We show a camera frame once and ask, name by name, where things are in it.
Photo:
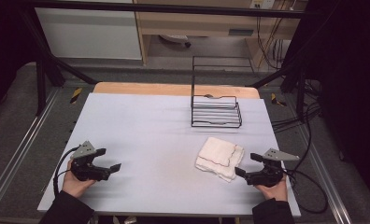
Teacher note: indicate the white cabinet panel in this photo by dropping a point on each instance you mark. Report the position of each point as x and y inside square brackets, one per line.
[89, 34]

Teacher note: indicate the light wooden desk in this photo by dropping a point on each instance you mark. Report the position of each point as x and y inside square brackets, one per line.
[198, 25]

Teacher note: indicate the white chair base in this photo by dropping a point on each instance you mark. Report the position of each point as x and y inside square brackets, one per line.
[175, 39]

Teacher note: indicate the white table cover board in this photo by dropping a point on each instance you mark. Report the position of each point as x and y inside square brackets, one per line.
[142, 140]

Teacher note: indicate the white towel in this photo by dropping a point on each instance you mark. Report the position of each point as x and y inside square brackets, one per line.
[219, 157]

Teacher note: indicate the person's right hand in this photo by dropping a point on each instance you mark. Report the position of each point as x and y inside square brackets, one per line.
[275, 193]

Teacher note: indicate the white wall socket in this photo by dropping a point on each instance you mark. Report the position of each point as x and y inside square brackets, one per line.
[262, 3]

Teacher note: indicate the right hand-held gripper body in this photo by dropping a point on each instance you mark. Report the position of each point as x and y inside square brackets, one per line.
[267, 174]

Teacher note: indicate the person's left hand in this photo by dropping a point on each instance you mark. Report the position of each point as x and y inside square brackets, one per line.
[74, 185]

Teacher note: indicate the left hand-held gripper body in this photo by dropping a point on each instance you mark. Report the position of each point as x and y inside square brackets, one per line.
[83, 163]

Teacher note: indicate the black metal crossbar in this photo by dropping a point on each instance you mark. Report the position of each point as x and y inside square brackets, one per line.
[173, 8]

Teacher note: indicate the black metal stand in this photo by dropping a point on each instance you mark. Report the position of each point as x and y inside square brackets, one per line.
[41, 77]
[301, 90]

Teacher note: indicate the aluminium floor rail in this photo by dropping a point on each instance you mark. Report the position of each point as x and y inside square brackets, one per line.
[21, 149]
[326, 183]

